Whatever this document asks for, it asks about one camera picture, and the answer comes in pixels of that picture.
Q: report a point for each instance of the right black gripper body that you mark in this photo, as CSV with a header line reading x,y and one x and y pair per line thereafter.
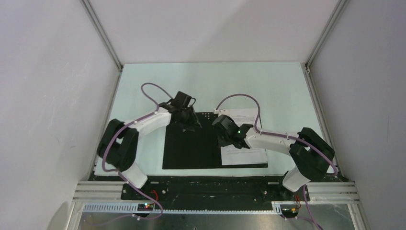
x,y
223,140

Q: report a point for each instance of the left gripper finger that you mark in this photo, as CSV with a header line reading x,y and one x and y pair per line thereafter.
x,y
189,127
195,120

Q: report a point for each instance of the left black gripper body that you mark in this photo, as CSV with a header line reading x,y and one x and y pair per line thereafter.
x,y
187,115

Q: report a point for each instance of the red black clip folder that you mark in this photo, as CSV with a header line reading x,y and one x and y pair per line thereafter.
x,y
196,149

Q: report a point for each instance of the printed paper sheet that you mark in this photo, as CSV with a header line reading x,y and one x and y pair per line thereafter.
x,y
239,158

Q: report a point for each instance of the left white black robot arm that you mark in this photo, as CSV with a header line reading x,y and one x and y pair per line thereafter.
x,y
118,145

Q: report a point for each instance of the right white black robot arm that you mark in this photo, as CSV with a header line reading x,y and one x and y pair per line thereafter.
x,y
311,154

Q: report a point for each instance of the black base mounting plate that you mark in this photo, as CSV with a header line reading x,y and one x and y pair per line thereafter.
x,y
211,193

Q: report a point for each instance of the left controller board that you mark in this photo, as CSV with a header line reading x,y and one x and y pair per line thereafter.
x,y
145,207

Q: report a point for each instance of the controller board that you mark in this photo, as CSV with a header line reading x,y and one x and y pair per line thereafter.
x,y
289,213
145,207

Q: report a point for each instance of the right controller board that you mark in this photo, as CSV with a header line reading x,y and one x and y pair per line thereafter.
x,y
289,213

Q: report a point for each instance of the aluminium frame profile left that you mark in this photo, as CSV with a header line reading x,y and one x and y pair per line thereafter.
x,y
94,19

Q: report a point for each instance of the aluminium frame profile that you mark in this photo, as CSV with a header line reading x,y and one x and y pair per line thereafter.
x,y
94,19
332,21

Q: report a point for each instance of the aluminium frame profile right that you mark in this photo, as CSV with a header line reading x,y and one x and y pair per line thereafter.
x,y
332,21

